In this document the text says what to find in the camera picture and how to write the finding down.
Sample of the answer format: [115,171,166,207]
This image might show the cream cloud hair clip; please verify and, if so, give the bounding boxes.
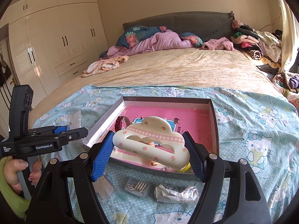
[112,116,190,171]

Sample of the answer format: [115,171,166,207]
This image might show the blue cartoon cat blanket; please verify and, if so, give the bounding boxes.
[30,85,299,224]

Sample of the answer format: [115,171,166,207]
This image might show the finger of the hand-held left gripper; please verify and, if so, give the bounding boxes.
[28,125,69,137]
[53,128,89,146]

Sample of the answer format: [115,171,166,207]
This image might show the person's left hand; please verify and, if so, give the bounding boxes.
[2,157,42,195]

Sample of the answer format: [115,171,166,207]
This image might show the pile of clothes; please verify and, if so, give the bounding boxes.
[231,20,284,66]

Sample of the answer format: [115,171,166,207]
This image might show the pink fuzzy garment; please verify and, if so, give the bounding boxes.
[202,37,235,51]

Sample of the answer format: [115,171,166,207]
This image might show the floral bag of clothes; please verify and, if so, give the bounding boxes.
[273,71,299,101]

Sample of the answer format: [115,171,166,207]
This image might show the cream wardrobe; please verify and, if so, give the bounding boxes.
[0,0,109,131]

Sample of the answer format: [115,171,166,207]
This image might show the small clear plastic bag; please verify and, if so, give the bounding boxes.
[68,109,82,129]

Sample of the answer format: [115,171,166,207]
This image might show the rhinestone hair clip in case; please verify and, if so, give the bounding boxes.
[124,177,150,195]

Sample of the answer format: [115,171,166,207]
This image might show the crumpled clear jewelry bag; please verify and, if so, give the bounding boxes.
[154,183,199,203]

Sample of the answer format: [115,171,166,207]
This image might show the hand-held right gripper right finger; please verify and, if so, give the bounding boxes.
[182,131,272,224]

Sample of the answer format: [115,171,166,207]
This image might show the cream curtain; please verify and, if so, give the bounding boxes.
[276,0,299,73]

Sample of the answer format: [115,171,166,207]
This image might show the bed with beige sheet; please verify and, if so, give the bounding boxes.
[28,48,284,122]

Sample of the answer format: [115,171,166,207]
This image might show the dark red watch strap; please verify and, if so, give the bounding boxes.
[114,116,131,132]

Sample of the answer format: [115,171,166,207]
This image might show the pale pink garment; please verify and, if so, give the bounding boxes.
[82,56,129,78]

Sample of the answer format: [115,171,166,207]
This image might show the clear bag with earring card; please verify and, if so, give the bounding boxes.
[93,174,115,201]

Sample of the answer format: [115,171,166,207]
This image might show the black shallow cardboard box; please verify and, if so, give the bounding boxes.
[82,96,220,182]

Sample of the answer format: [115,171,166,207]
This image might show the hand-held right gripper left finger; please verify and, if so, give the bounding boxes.
[25,131,115,224]

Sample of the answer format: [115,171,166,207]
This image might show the pink quilt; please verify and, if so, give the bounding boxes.
[99,31,194,59]

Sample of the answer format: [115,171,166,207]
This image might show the dark hanging bag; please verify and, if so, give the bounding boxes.
[0,52,12,81]

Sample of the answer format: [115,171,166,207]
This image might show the grey padded headboard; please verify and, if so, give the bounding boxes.
[123,11,235,42]

